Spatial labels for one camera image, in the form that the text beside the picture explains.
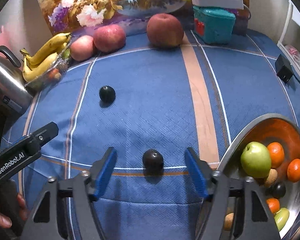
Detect brown kiwi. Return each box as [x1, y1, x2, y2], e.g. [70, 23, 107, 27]
[223, 212, 234, 231]
[264, 168, 278, 188]

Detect person's left hand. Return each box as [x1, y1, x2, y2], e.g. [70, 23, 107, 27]
[0, 193, 29, 229]

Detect small green apple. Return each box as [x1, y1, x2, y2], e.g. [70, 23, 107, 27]
[274, 207, 289, 231]

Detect orange mandarin with stem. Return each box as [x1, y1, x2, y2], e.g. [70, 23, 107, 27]
[266, 198, 280, 214]

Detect brown kiwi in bowl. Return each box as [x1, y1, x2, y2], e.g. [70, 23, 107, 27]
[264, 168, 278, 188]

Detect steel thermos kettle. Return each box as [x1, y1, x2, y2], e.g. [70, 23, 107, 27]
[0, 46, 33, 115]

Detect large green apple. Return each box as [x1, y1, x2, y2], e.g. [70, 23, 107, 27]
[240, 141, 271, 179]

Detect orange mandarin right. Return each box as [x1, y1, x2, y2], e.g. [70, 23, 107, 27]
[287, 159, 300, 183]

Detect orange mandarin top middle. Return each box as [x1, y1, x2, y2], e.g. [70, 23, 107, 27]
[267, 142, 285, 168]

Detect clear plastic fruit tray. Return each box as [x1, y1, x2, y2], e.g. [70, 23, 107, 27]
[25, 42, 71, 92]

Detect yellow banana bunch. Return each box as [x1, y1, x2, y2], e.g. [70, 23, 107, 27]
[20, 33, 71, 83]

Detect stainless steel bowl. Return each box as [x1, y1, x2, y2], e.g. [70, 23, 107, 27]
[194, 113, 300, 240]

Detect pink apple left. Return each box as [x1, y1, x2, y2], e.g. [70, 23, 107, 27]
[70, 35, 95, 61]

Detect blue plaid tablecloth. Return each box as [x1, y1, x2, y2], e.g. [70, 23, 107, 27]
[1, 30, 300, 239]

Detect red apple middle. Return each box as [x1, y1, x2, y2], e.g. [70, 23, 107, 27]
[93, 24, 126, 53]

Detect floral painting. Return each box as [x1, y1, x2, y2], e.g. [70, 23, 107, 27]
[37, 0, 249, 36]

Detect black power adapter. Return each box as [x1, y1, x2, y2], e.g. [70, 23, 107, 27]
[275, 54, 293, 83]

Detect pink plastic bag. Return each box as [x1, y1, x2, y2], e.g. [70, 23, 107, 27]
[285, 44, 300, 67]

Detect dark red apple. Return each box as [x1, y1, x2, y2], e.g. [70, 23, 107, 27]
[146, 13, 184, 48]

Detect white shelf rack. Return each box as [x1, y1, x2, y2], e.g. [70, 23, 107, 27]
[277, 0, 300, 82]

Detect teal plastic basket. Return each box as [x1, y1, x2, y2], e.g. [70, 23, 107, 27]
[193, 5, 236, 44]

